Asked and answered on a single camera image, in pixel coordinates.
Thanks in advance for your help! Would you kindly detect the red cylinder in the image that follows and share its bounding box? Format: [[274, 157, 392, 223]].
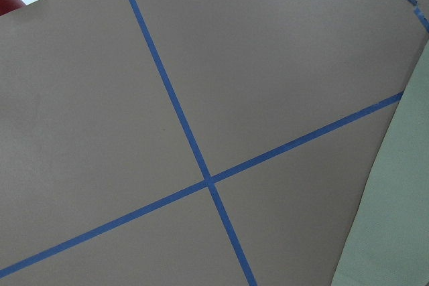
[[0, 0, 25, 15]]

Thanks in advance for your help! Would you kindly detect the green long-sleeve shirt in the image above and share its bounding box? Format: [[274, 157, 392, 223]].
[[332, 49, 428, 285]]

